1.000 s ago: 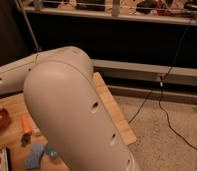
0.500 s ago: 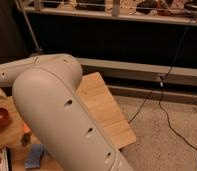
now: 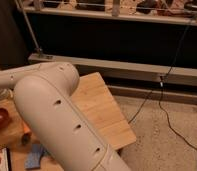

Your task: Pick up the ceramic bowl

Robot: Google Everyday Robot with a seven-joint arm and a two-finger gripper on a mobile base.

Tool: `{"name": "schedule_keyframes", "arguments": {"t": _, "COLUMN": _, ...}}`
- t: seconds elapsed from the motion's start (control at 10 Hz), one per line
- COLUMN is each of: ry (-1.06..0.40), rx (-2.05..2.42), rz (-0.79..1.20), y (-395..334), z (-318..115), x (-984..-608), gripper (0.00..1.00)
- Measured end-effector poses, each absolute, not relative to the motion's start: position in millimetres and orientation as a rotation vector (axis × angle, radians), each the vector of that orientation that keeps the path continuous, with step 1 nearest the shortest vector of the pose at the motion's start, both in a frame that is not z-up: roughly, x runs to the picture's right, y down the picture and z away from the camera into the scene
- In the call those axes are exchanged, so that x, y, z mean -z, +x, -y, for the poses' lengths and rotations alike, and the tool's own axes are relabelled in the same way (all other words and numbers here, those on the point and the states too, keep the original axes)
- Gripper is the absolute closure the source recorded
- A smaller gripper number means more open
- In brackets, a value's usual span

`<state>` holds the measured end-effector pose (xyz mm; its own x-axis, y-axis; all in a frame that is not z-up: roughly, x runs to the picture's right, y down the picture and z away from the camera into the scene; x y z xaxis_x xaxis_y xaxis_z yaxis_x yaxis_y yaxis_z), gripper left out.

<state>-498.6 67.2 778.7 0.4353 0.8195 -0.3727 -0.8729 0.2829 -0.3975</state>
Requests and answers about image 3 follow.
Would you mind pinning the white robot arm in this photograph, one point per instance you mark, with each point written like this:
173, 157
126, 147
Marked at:
42, 97

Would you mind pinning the orange carrot toy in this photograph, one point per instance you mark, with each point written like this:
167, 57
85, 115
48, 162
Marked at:
26, 136

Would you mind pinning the blue sponge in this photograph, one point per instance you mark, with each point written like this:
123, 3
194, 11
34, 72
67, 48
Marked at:
33, 160

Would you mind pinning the red and white box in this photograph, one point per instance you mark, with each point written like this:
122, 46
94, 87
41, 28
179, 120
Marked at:
5, 161

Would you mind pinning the grey metal rail frame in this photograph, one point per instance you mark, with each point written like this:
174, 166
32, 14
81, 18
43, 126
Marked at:
132, 52

